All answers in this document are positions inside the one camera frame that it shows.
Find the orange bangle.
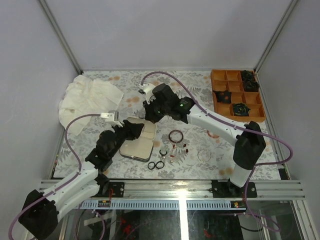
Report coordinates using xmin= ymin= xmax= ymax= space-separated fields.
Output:
xmin=206 ymin=130 xmax=219 ymax=139

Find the wooden compartment tray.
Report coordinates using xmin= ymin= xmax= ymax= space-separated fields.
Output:
xmin=210 ymin=69 xmax=266 ymax=123

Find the silver hoop bangle right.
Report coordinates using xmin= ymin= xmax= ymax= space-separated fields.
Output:
xmin=197 ymin=149 xmax=212 ymax=163

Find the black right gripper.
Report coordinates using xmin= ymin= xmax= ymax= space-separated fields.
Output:
xmin=143 ymin=95 xmax=170 ymax=124

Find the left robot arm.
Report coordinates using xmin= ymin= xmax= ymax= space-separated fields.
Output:
xmin=18 ymin=120 xmax=145 ymax=240

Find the aluminium mounting rail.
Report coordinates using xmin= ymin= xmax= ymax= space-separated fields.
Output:
xmin=48 ymin=179 xmax=305 ymax=215

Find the dark purple bangle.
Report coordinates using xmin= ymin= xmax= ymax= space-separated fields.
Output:
xmin=168 ymin=129 xmax=184 ymax=144

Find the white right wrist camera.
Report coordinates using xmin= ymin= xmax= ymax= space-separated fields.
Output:
xmin=138 ymin=83 xmax=156 ymax=102

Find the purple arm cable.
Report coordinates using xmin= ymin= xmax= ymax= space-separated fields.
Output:
xmin=8 ymin=113 xmax=103 ymax=240
xmin=140 ymin=71 xmax=294 ymax=232

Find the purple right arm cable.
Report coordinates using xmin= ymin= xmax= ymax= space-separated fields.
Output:
xmin=140 ymin=71 xmax=294 ymax=232

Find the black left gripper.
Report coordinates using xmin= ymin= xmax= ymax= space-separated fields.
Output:
xmin=110 ymin=120 xmax=145 ymax=159

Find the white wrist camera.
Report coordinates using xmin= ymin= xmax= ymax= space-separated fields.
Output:
xmin=100 ymin=110 xmax=123 ymax=128
xmin=138 ymin=83 xmax=156 ymax=102

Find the dark fabric flower in tray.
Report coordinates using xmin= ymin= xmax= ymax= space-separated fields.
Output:
xmin=240 ymin=70 xmax=260 ymax=92

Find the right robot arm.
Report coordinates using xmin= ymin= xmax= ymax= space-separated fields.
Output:
xmin=139 ymin=83 xmax=266 ymax=198

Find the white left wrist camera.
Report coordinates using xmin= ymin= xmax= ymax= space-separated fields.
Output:
xmin=100 ymin=110 xmax=123 ymax=128

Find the white crumpled cloth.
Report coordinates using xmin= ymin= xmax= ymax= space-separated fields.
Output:
xmin=58 ymin=75 xmax=124 ymax=128

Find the dark flower with blue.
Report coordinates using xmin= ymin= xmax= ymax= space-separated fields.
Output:
xmin=232 ymin=102 xmax=251 ymax=117

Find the cream navy jewelry box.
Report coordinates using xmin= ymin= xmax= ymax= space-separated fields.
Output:
xmin=119 ymin=116 xmax=157 ymax=163

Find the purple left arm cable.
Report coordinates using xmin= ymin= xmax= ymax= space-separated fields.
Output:
xmin=8 ymin=113 xmax=103 ymax=240

